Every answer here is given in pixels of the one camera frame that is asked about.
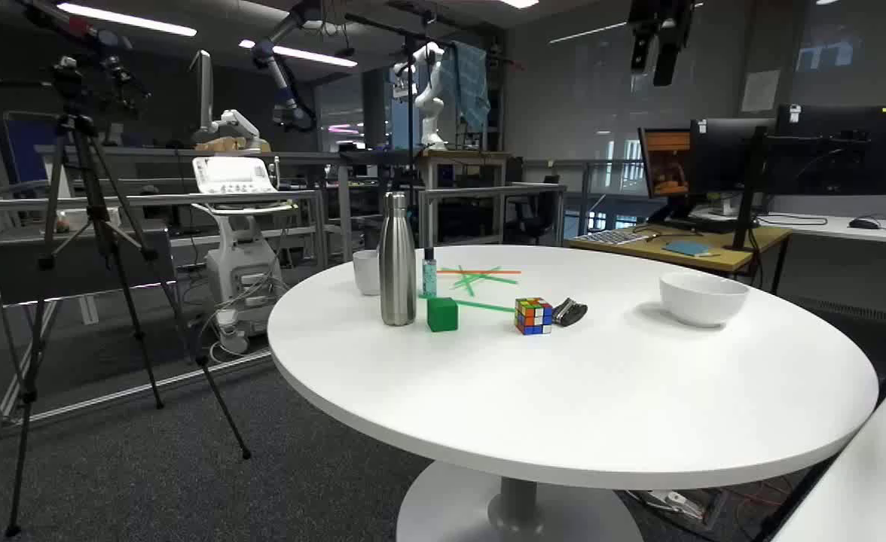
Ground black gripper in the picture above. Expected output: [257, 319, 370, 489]
[622, 0, 706, 90]

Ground silver metal bottle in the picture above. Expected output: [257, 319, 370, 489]
[375, 189, 417, 327]

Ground small teal sanitizer bottle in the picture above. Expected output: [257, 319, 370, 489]
[417, 244, 440, 301]

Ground white cup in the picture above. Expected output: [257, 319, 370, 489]
[349, 246, 382, 298]

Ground monitor with orange screen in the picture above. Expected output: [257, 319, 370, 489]
[639, 122, 699, 201]

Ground white paper sheet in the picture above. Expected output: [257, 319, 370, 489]
[739, 67, 783, 116]

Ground small black monitor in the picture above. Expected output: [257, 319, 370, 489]
[691, 112, 780, 201]

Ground teal hanging cloth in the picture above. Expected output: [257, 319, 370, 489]
[440, 39, 495, 134]

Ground blue book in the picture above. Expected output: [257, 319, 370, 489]
[661, 234, 717, 259]

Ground wooden desk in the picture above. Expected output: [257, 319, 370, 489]
[567, 221, 792, 279]

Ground large black monitor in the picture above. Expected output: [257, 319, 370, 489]
[759, 102, 886, 197]

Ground metal shelf rack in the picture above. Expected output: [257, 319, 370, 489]
[414, 146, 569, 250]

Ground white bowl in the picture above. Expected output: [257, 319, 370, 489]
[658, 273, 752, 331]

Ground small black object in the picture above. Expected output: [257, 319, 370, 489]
[551, 295, 589, 331]

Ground multicolour puzzle cube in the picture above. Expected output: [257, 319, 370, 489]
[511, 295, 558, 338]

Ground long green straw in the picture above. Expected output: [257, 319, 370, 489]
[414, 288, 518, 317]

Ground green cube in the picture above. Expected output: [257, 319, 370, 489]
[425, 295, 460, 333]

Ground long ceiling light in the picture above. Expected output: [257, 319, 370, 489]
[53, 0, 200, 42]
[236, 36, 362, 71]

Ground black tripod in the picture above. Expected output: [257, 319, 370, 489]
[4, 109, 257, 540]

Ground white table pedestal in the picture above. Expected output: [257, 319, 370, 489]
[392, 460, 646, 542]

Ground black camera on tripod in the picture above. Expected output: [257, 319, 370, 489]
[18, 0, 154, 121]

